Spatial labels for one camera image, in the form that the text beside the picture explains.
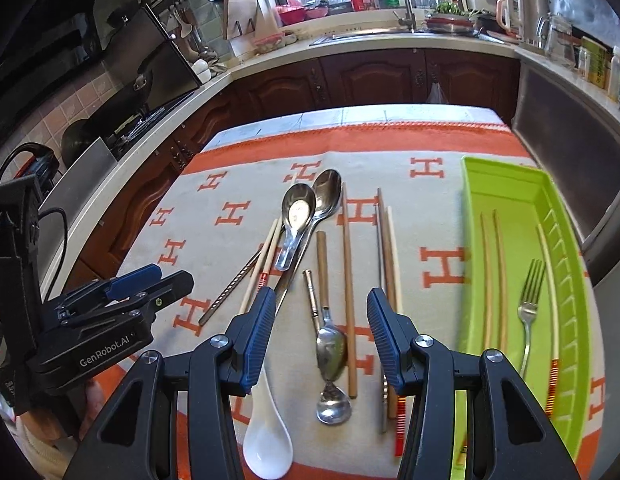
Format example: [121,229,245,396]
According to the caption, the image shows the white ceramic spoon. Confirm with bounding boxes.
[242,360,295,476]

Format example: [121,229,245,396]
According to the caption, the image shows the grey metal cupboard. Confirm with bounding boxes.
[512,55,620,286]

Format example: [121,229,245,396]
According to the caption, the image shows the brown wooden kitchen cabinets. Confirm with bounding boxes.
[75,47,521,281]

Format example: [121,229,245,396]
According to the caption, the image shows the wooden cutting board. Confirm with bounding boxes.
[222,0,281,41]

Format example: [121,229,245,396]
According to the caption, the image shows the black glass stove cover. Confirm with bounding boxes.
[102,5,203,112]

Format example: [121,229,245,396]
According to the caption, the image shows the small steel spoon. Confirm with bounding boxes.
[303,270,351,426]

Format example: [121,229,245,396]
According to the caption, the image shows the glass pitcher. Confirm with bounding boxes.
[537,12,576,69]

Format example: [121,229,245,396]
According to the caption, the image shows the steel fork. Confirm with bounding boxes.
[517,259,547,377]

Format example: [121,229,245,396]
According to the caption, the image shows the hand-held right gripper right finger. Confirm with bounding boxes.
[366,287,583,480]

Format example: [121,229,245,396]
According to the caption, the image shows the white kettle pink handle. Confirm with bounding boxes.
[496,0,548,47]

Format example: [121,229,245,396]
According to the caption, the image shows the green plastic tray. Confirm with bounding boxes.
[452,156,598,480]

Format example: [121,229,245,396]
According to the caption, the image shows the black wok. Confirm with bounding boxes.
[60,117,108,168]

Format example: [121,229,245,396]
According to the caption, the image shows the stack of dishes with greens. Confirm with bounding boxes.
[424,2,479,37]

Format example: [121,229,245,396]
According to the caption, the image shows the white bottle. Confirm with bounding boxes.
[608,46,620,102]

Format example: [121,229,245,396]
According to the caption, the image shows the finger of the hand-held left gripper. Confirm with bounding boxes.
[62,270,195,330]
[55,262,164,321]

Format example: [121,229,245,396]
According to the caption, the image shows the large long steel spoon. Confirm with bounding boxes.
[272,169,344,311]

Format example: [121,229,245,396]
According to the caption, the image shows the red plastic basin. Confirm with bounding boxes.
[277,4,307,26]

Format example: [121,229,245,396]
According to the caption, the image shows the steel chopstick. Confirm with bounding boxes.
[198,254,261,326]
[376,205,389,435]

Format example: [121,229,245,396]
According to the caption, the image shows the plain cream chopstick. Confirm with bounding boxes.
[239,218,279,314]

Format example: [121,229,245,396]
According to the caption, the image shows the orange and grey printed blanket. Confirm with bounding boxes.
[65,122,610,480]

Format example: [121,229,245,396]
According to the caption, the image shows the short steel soup spoon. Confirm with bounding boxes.
[275,183,318,272]

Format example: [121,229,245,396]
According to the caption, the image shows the yellow-green canister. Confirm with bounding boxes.
[582,37,611,89]

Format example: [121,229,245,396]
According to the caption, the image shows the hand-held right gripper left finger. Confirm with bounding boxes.
[65,287,278,480]

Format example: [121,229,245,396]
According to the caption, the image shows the black cable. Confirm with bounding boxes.
[0,142,70,293]

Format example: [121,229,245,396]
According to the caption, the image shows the steel sink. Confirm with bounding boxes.
[310,27,443,47]

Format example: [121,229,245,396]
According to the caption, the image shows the cream chopstick red striped end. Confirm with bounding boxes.
[536,223,560,412]
[257,219,283,292]

